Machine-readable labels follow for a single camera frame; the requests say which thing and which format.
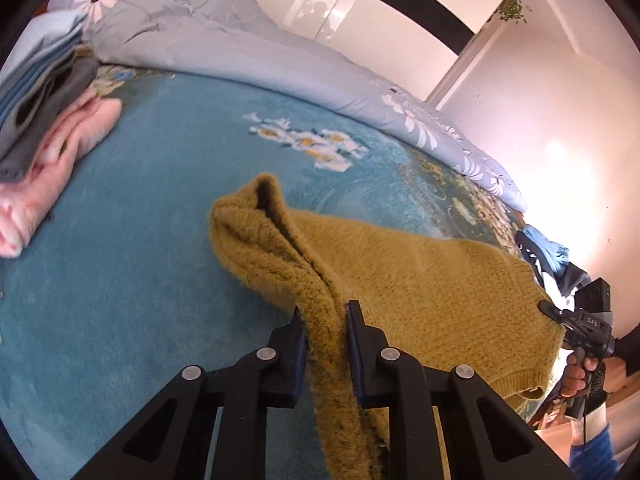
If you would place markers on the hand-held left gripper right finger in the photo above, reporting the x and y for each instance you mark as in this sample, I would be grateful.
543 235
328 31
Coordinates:
356 355

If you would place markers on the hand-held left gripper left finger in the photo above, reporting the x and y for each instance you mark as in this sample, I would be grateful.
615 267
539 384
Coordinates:
300 355

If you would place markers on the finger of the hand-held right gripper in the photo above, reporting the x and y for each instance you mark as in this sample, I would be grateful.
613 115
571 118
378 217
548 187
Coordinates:
550 310

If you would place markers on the yellow knitted sweater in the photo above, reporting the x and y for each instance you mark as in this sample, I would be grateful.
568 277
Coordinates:
415 290

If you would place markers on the person's right forearm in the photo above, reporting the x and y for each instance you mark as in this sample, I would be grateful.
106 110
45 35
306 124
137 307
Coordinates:
627 350

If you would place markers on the person's right hand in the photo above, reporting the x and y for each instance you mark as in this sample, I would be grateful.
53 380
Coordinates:
575 375

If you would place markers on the navy and white fleece jacket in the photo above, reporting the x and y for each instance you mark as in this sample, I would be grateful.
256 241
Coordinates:
570 280

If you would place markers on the light blue cloth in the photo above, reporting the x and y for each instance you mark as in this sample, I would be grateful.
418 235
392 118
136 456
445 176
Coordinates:
545 250

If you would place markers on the blue fuzzy clothing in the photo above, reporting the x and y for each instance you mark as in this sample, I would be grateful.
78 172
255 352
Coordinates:
597 455

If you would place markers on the teal floral blanket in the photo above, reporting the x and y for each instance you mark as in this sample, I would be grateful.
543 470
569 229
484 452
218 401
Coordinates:
150 240

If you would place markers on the green potted plant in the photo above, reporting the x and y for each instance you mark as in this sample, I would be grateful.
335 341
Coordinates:
512 7

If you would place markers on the pink folded garment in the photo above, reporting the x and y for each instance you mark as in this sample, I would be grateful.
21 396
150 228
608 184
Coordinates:
55 160

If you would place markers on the light blue daisy duvet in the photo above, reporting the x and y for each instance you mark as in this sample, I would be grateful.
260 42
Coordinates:
240 45

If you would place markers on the white wardrobe with black stripe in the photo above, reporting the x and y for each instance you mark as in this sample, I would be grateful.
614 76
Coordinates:
380 5

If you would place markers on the grey folded garment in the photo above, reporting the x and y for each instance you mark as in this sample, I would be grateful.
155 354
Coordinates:
45 105

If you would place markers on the light blue folded garment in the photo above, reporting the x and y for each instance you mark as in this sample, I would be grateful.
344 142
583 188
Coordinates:
35 55

